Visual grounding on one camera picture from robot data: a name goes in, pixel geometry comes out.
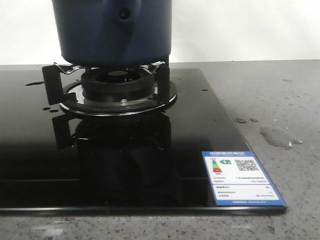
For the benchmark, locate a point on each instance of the dark blue cooking pot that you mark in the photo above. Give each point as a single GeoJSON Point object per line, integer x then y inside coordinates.
{"type": "Point", "coordinates": [113, 33]}

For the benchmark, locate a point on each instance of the black right pot support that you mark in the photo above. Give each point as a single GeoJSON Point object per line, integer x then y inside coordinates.
{"type": "Point", "coordinates": [57, 76]}

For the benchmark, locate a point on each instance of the right gas burner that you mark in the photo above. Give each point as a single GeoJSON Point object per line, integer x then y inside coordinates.
{"type": "Point", "coordinates": [119, 92]}

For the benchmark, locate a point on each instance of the black glass gas stove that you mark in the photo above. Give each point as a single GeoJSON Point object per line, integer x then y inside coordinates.
{"type": "Point", "coordinates": [54, 163]}

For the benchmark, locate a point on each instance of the blue energy label sticker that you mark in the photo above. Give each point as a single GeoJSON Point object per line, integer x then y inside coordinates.
{"type": "Point", "coordinates": [237, 178]}

